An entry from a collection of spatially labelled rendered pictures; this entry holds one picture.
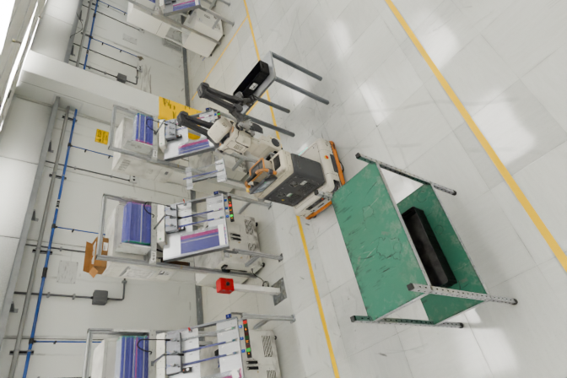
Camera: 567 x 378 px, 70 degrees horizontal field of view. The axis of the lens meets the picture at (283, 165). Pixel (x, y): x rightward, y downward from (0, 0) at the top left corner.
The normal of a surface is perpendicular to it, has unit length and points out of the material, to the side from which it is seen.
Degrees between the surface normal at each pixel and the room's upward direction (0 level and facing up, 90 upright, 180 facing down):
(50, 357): 90
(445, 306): 0
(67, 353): 90
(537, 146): 0
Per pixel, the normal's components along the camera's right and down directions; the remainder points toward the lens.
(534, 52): -0.79, -0.25
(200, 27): 0.18, 0.77
